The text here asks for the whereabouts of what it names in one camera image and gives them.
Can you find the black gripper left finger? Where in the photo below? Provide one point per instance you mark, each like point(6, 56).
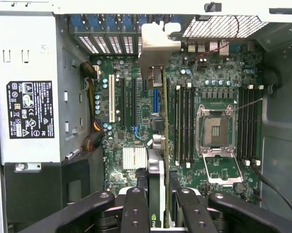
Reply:
point(135, 211)

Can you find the metal rear port block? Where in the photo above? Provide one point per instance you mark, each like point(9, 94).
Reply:
point(214, 46)

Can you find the silver finned chipset heatsink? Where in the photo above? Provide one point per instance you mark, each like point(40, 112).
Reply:
point(134, 157)

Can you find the metal network port block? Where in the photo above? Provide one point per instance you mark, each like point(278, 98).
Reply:
point(224, 50)

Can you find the blue expansion slot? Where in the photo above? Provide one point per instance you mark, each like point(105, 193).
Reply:
point(156, 102)

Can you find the CPU socket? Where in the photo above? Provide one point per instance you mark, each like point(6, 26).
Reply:
point(216, 131)

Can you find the thin metal locking lever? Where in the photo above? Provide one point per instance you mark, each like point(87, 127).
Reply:
point(248, 104)

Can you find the metal USB port block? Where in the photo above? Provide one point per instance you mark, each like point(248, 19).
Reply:
point(192, 47)
point(201, 47)

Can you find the white PCI expansion slot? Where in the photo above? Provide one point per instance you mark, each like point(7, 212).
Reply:
point(111, 97)

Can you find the green motherboard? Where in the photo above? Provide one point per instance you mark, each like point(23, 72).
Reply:
point(126, 136)

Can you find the short black expansion slot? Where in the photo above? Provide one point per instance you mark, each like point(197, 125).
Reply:
point(144, 85)

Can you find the blue SATA connectors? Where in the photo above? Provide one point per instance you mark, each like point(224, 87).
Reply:
point(136, 133)

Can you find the black power supply label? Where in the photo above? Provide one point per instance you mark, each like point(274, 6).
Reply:
point(29, 109)

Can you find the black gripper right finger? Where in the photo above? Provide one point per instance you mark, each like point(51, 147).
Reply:
point(194, 211)

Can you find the blue slot retention clip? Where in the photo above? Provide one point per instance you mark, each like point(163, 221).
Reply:
point(143, 20)
point(112, 21)
point(129, 21)
point(158, 19)
point(75, 21)
point(95, 21)
point(175, 19)

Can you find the grey metal PC case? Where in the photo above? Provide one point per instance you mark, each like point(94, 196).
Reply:
point(279, 145)

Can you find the grey power supply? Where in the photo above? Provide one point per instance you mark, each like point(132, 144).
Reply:
point(27, 60)

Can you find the white power connector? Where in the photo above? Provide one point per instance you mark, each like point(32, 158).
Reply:
point(96, 71)

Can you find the black case latch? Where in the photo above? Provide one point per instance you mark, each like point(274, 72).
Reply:
point(212, 6)

